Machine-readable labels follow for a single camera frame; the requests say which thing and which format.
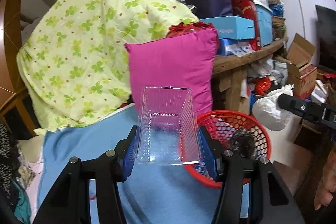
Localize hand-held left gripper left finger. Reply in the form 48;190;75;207
33;126;138;224

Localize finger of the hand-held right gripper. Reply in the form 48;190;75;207
278;93;328;123

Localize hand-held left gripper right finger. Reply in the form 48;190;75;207
198;126;306;224

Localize clear plastic food tray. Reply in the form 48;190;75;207
135;85;206;166

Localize red plastic mesh basket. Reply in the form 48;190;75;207
178;110;272;189

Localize large white plastic bag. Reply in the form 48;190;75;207
252;84;294;131

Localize open cardboard box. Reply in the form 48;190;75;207
286;33;318;98

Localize dark round object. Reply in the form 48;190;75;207
228;128;256;160

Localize small red plastic bag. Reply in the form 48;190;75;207
255;77;272;94

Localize white bags under table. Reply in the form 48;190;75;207
248;56;286;79

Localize light blue cloth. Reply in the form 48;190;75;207
37;103;250;224

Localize brown cardboard sheet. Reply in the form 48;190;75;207
273;161;310;195

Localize dark flat screen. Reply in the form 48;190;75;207
315;5;336;69

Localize rough wooden table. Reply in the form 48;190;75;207
211;36;289;115

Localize blue and white box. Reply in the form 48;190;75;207
218;38;254;56

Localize wicker basket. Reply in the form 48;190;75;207
272;15;286;28

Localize light blue storage bin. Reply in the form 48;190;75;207
253;2;273;46

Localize blue plastic bag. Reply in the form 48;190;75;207
270;4;284;17

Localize flat light blue box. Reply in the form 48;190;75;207
199;16;256;40

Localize pile of pale clothes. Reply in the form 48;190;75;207
10;135;45;224

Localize magenta pillow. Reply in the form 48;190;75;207
124;28;219;115

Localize red gift box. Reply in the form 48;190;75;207
228;0;261;51

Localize black white dotted garment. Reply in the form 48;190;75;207
0;124;19;188

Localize green clover print quilt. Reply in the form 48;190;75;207
16;0;200;132

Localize red plastic bag behind pillow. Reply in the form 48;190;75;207
168;21;218;38

